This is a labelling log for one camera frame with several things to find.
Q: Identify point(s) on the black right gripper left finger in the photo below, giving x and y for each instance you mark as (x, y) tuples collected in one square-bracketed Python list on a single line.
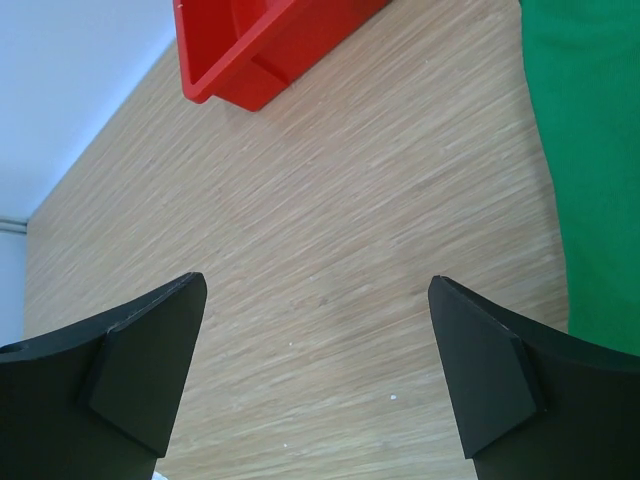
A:
[(98, 399)]

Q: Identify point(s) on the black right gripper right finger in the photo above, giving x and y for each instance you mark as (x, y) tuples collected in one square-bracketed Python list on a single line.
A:
[(532, 402)]

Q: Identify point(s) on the green folded t-shirt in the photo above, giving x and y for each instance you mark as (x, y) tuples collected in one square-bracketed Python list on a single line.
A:
[(581, 61)]

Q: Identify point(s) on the red plastic bin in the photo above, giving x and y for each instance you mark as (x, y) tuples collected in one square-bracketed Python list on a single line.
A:
[(248, 52)]

